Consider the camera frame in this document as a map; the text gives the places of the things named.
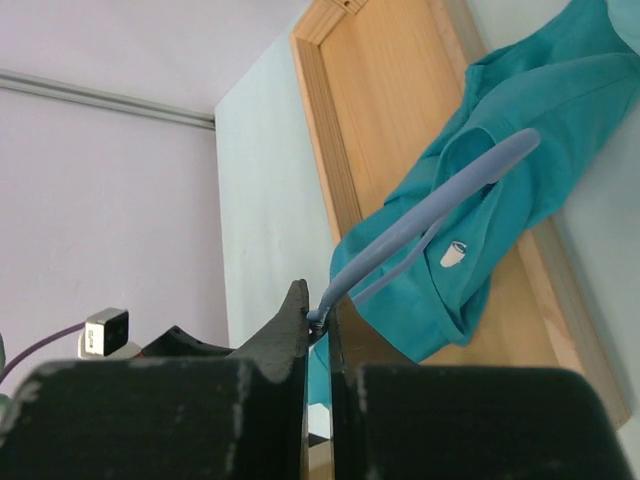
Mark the wooden clothes rack stand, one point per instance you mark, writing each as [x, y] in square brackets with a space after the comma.
[379, 80]

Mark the light teal t shirt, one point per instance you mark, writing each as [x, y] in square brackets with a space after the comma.
[625, 19]

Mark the light blue wire hanger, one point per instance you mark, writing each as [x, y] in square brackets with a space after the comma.
[488, 168]

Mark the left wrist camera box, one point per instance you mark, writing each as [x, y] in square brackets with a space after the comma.
[105, 336]

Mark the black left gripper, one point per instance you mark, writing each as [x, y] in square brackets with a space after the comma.
[176, 342]

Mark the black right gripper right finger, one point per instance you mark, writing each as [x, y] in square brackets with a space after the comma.
[395, 419]

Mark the dark teal t shirt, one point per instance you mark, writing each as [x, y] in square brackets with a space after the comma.
[533, 117]

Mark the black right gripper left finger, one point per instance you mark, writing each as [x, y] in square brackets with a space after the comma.
[240, 416]

